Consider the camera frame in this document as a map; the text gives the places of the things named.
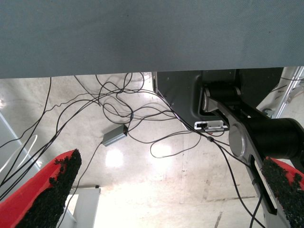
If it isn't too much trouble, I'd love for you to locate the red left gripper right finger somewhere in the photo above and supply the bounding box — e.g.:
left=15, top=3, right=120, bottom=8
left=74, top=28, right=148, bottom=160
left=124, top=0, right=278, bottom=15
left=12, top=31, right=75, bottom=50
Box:
left=260, top=156, right=304, bottom=228

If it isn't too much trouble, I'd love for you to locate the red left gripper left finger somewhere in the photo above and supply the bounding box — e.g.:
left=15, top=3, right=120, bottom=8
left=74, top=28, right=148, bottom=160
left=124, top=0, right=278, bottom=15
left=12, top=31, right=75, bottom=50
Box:
left=0, top=149, right=83, bottom=228

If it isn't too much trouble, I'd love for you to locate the white furniture leg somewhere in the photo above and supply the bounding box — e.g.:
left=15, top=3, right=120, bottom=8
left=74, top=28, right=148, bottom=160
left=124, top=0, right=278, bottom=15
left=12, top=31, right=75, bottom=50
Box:
left=59, top=185, right=102, bottom=228

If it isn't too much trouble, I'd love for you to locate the white connector panel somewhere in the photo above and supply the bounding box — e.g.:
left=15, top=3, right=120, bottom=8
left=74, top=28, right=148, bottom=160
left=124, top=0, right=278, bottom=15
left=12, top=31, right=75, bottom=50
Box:
left=194, top=120, right=230, bottom=133

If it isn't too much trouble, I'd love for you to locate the grey metal adapter box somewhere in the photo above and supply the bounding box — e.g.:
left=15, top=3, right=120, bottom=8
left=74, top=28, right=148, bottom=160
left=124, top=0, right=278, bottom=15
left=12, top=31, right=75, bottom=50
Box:
left=102, top=124, right=128, bottom=147

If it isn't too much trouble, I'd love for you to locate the dark grey robot chassis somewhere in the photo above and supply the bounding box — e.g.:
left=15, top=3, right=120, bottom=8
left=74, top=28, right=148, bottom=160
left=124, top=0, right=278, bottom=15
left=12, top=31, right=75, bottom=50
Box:
left=153, top=67, right=285, bottom=131

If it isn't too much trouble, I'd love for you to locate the dark table cloth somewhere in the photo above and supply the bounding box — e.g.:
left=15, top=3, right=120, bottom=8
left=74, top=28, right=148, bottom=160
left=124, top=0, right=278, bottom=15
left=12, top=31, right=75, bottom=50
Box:
left=0, top=0, right=304, bottom=79

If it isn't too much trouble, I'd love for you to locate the thin black floor cable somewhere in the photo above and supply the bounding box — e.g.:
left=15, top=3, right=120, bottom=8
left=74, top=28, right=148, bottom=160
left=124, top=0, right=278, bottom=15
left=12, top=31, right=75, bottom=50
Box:
left=155, top=91, right=266, bottom=228
left=56, top=142, right=104, bottom=228
left=0, top=76, right=52, bottom=148

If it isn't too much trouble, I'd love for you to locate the white cable loop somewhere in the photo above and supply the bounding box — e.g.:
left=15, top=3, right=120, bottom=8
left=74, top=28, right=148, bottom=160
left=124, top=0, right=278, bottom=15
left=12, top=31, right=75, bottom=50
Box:
left=0, top=134, right=39, bottom=174

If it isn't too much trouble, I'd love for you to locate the aluminium profile frame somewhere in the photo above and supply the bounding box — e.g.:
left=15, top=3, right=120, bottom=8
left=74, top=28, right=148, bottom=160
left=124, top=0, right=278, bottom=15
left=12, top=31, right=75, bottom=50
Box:
left=273, top=66, right=304, bottom=119

